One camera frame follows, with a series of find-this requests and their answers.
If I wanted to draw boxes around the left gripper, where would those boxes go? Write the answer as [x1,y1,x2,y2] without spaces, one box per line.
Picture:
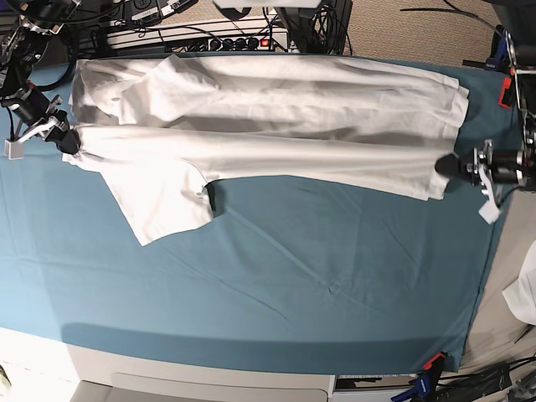
[435,140,526,205]

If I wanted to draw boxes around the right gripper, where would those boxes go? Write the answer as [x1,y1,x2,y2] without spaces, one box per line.
[2,85,80,154]

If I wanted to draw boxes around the white T-shirt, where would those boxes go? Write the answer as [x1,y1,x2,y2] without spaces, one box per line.
[63,55,469,245]

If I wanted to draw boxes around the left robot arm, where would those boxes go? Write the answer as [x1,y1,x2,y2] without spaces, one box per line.
[409,1,535,209]

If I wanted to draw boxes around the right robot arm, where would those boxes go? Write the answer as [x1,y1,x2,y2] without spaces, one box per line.
[1,1,80,160]

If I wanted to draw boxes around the orange black clamp top right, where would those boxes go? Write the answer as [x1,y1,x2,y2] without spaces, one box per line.
[497,76,518,108]

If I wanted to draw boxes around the orange black clamp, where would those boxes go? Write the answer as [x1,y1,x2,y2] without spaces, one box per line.
[497,76,518,108]
[423,352,448,374]

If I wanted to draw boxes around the blue black clamp top right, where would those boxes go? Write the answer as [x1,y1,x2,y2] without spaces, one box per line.
[461,24,510,74]

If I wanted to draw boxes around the blue black clamp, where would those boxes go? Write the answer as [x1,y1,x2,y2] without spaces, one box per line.
[390,368,441,402]
[461,24,510,74]

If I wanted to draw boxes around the white cloth at right edge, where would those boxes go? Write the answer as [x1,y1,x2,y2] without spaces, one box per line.
[502,261,535,326]

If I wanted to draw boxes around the teal table cloth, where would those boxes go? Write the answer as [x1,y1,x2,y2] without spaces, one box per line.
[1,64,520,374]

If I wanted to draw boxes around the orange black clamp bottom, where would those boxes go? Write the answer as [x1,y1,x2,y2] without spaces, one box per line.
[423,352,448,374]

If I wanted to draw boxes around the black power strip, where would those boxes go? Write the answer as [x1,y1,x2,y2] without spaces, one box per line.
[175,36,287,53]

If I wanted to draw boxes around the blue black clamp bottom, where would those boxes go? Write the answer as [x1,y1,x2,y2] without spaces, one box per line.
[390,368,441,402]

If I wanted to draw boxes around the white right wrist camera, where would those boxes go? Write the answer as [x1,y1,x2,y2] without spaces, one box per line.
[4,140,24,160]

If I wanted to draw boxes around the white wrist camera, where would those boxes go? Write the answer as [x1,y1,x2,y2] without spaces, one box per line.
[4,140,24,160]
[478,200,501,224]

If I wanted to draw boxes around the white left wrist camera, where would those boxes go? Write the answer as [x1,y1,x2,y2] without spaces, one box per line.
[478,200,501,224]

